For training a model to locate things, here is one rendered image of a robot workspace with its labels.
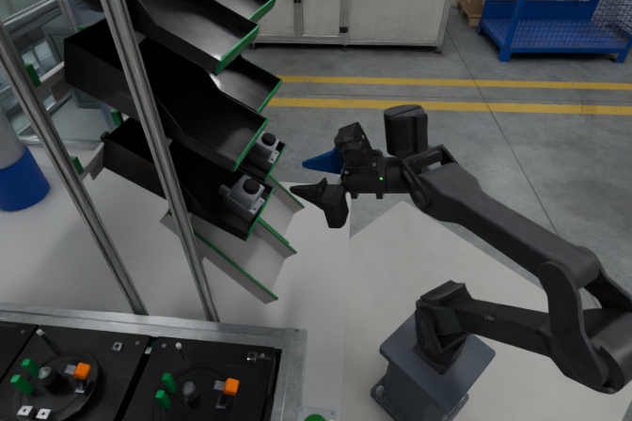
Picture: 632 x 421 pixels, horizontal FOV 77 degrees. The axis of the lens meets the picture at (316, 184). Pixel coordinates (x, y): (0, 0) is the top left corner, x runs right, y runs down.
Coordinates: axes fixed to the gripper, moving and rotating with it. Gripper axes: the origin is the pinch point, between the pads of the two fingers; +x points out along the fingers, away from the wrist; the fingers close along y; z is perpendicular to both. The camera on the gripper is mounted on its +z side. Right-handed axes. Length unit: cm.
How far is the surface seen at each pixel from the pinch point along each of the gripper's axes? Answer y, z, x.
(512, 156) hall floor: -211, -150, -53
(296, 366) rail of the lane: 15.9, -34.4, 7.9
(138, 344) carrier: 21, -26, 38
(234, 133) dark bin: -1.2, 8.3, 12.7
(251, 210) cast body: 2.4, -5.9, 13.3
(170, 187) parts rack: 9.4, 5.6, 20.5
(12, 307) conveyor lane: 21, -19, 70
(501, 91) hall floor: -313, -150, -52
